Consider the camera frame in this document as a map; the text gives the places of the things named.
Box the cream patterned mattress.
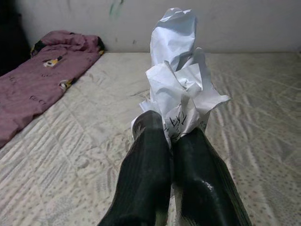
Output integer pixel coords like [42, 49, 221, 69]
[0, 51, 301, 226]

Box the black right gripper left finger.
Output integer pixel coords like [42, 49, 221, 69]
[97, 110, 175, 226]

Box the white paper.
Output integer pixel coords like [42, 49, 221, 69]
[130, 8, 232, 144]

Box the purple cartoon print quilt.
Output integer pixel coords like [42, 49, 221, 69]
[0, 30, 105, 149]

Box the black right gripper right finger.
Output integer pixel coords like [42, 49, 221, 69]
[172, 127, 253, 226]

